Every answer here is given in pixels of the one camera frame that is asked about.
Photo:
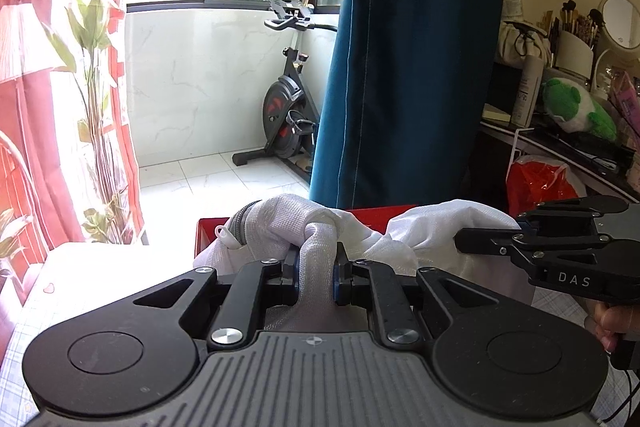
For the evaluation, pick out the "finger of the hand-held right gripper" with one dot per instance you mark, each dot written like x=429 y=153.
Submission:
x=485 y=241
x=575 y=211

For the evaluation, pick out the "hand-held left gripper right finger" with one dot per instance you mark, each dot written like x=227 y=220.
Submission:
x=339 y=279

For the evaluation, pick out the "yellow sticky note pad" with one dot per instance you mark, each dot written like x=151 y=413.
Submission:
x=495 y=113

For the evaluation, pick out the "red plastic bag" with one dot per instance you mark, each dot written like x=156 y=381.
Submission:
x=535 y=182

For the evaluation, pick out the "red cardboard box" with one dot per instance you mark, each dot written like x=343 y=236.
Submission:
x=207 y=237

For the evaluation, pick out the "white spray bottle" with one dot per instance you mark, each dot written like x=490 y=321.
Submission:
x=525 y=97

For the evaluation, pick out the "bunch of makeup brushes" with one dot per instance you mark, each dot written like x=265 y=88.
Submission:
x=575 y=19

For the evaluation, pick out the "pale rolled fabric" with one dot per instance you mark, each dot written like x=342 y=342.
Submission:
x=511 y=7

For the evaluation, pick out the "dark blue curtain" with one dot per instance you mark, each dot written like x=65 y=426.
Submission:
x=400 y=57

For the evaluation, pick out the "green white plush toy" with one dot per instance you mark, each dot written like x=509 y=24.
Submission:
x=560 y=99

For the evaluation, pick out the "printed red backdrop cloth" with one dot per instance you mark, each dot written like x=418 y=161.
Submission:
x=25 y=132

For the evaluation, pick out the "person's right hand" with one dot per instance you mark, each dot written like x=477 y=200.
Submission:
x=607 y=319

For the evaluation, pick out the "plaid bed sheet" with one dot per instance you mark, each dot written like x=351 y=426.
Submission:
x=100 y=267

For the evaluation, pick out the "round white vanity mirror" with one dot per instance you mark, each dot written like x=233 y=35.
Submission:
x=615 y=19

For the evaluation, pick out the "black exercise bike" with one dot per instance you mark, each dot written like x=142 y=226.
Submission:
x=282 y=102

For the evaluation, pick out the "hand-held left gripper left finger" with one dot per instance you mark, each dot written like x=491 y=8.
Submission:
x=295 y=274

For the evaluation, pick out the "pink packet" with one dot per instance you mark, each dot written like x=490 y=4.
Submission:
x=627 y=99

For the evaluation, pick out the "white mesh garment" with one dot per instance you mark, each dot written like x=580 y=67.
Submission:
x=440 y=227

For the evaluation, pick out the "white brush holder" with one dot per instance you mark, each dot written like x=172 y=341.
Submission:
x=575 y=52

